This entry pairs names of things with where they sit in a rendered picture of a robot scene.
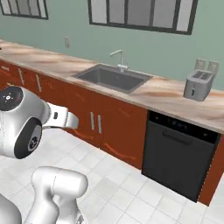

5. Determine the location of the silver cupboard handle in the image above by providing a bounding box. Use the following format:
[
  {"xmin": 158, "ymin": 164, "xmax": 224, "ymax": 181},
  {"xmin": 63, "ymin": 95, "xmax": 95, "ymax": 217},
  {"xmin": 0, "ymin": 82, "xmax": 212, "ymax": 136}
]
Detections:
[
  {"xmin": 17, "ymin": 67, "xmax": 25, "ymax": 86},
  {"xmin": 97, "ymin": 115, "xmax": 103, "ymax": 135},
  {"xmin": 89, "ymin": 111, "xmax": 95, "ymax": 131},
  {"xmin": 35, "ymin": 73, "xmax": 43, "ymax": 94}
]

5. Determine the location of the black dishwasher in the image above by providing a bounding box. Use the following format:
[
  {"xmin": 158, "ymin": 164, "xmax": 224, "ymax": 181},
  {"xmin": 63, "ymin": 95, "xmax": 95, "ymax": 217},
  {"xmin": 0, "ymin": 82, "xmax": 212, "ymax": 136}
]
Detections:
[{"xmin": 141, "ymin": 109, "xmax": 222, "ymax": 204}]

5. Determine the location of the silver toaster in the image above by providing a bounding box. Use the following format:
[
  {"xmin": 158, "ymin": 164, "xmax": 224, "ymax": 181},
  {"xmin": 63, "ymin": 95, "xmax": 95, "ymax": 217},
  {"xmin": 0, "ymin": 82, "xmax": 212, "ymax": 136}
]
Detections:
[{"xmin": 182, "ymin": 69, "xmax": 217, "ymax": 102}]

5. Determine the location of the silver tap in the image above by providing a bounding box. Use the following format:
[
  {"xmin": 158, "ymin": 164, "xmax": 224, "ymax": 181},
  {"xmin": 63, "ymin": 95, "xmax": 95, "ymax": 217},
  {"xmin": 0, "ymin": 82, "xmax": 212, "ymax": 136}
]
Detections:
[{"xmin": 109, "ymin": 49, "xmax": 130, "ymax": 74}]

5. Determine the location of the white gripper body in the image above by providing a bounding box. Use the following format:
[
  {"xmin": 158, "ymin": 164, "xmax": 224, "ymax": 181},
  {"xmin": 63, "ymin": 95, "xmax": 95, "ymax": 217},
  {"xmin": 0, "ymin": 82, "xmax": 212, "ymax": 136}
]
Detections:
[{"xmin": 65, "ymin": 111, "xmax": 80, "ymax": 130}]

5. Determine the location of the grey steel sink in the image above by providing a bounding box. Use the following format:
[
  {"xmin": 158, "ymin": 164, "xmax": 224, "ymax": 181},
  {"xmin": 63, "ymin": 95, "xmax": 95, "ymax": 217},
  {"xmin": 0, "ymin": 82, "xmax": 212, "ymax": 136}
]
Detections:
[{"xmin": 72, "ymin": 63, "xmax": 154, "ymax": 95}]

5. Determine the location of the small dark-framed window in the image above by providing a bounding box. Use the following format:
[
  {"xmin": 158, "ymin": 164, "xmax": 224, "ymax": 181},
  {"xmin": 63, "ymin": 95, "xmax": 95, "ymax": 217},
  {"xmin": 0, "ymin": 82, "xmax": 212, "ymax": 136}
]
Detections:
[{"xmin": 0, "ymin": 0, "xmax": 49, "ymax": 21}]

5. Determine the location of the red-brown cupboard door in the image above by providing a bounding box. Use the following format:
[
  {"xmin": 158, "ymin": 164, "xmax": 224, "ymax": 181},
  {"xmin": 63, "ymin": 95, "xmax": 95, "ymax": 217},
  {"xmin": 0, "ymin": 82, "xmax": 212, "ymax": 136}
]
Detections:
[
  {"xmin": 17, "ymin": 66, "xmax": 40, "ymax": 95},
  {"xmin": 95, "ymin": 94, "xmax": 149, "ymax": 171},
  {"xmin": 37, "ymin": 73, "xmax": 67, "ymax": 109},
  {"xmin": 62, "ymin": 82, "xmax": 99, "ymax": 148}
]

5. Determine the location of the red-brown cupboard side panel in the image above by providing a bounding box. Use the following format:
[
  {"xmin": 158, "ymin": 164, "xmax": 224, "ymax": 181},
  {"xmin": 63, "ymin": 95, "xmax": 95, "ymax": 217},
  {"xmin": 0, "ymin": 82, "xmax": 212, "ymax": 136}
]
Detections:
[{"xmin": 198, "ymin": 147, "xmax": 224, "ymax": 207}]

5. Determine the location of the large dark-framed window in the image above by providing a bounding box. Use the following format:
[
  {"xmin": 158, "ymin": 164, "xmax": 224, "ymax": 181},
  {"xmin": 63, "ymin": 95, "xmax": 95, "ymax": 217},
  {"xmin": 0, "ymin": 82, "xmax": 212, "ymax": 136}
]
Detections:
[{"xmin": 87, "ymin": 0, "xmax": 200, "ymax": 36}]

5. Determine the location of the red-brown drawer front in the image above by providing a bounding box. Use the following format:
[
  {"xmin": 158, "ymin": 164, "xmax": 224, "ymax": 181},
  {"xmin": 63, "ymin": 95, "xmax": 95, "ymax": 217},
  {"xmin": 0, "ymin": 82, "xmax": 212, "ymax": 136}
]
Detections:
[{"xmin": 0, "ymin": 60, "xmax": 20, "ymax": 90}]

